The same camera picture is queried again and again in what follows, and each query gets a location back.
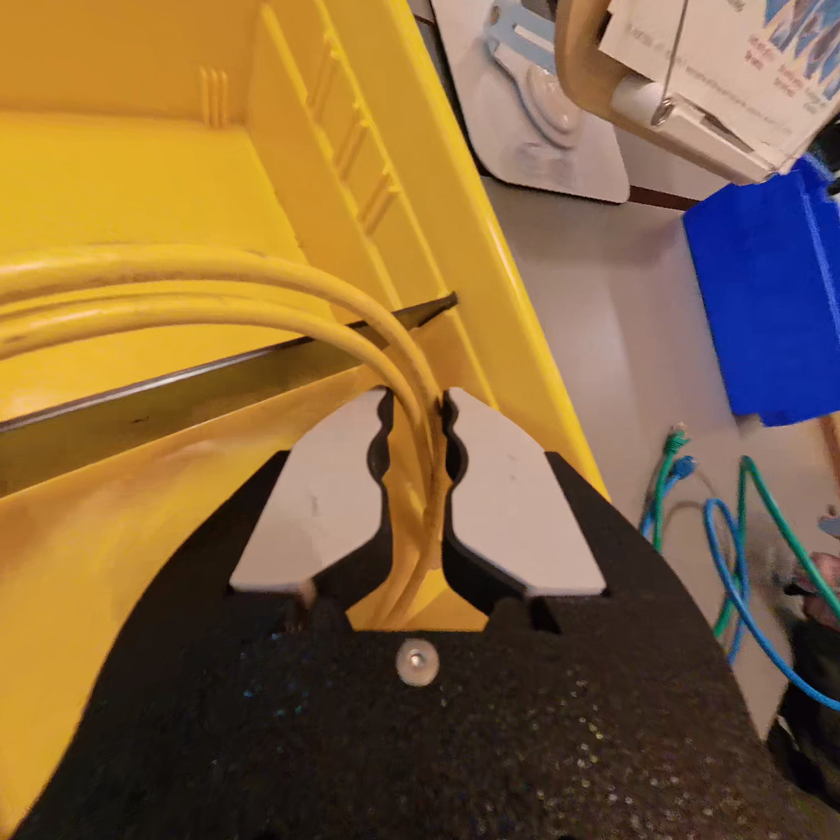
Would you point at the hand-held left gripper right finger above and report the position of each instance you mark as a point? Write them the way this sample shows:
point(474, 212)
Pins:
point(518, 512)

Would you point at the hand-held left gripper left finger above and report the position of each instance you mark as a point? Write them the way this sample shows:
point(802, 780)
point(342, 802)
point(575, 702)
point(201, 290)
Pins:
point(315, 499)

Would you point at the yellow plastic bin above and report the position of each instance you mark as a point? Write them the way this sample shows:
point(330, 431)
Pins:
point(131, 184)

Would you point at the person's right hand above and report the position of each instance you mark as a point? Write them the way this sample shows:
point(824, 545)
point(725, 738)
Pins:
point(827, 590)

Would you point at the blue plastic bin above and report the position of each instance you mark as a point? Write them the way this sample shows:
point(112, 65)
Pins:
point(768, 295)

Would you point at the printed instruction sheet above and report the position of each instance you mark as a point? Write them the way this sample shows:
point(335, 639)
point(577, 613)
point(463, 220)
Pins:
point(722, 52)

